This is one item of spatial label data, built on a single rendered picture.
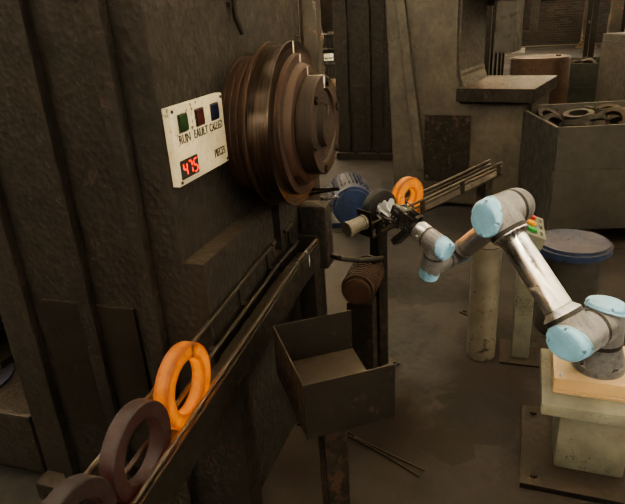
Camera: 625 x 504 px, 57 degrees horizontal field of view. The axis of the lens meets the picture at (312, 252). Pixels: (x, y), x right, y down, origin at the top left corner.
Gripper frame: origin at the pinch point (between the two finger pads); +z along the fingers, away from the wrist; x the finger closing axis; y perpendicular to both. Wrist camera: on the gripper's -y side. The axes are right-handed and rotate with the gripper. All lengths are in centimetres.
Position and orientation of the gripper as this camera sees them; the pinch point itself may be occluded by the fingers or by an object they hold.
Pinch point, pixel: (379, 207)
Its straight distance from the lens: 222.0
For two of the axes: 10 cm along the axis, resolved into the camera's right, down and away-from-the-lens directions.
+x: -7.9, 2.8, -5.4
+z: -6.0, -5.4, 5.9
